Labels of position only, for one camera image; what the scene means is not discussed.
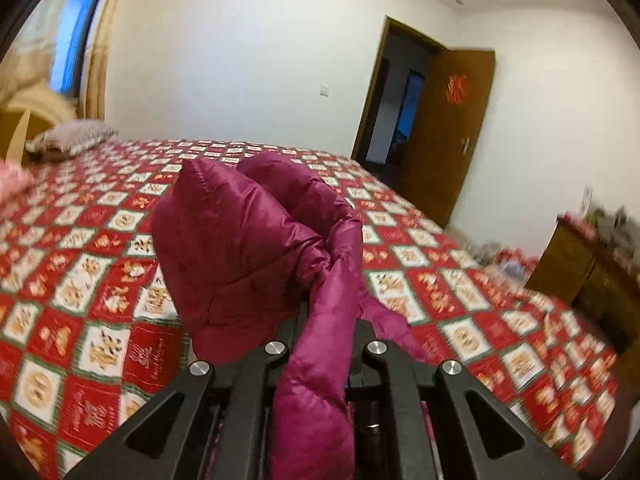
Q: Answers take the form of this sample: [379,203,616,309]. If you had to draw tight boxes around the blue framed window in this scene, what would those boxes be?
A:
[50,0,99,98]

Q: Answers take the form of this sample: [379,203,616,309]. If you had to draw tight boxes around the red door decoration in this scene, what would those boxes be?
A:
[446,75,468,105]

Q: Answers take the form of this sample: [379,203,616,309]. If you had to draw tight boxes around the beige patterned curtain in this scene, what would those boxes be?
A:
[1,0,67,107]

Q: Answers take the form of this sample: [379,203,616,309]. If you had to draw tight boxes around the beige side curtain panel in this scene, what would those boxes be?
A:
[77,0,120,119]

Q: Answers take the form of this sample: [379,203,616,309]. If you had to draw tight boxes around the cream wooden headboard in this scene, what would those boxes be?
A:
[1,82,77,165]

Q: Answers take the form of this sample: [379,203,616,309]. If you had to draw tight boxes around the brown wooden dresser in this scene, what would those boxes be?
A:
[526,217,639,354]

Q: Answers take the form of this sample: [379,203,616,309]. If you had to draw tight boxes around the magenta quilted down jacket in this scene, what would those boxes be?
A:
[151,152,423,479]

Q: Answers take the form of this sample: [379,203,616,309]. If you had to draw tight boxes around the brown wooden door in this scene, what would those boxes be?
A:
[396,49,496,228]

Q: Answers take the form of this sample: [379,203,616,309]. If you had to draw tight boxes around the striped grey pillow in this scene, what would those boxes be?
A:
[25,119,117,157]

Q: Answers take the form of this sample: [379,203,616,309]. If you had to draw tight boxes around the pink floral folded blanket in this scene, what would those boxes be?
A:
[0,160,35,205]

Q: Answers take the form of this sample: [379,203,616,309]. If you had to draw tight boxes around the red patchwork cartoon bedspread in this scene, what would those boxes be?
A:
[1,140,617,479]

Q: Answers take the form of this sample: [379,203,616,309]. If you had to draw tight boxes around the pile of colourful clothes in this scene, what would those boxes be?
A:
[469,242,539,284]

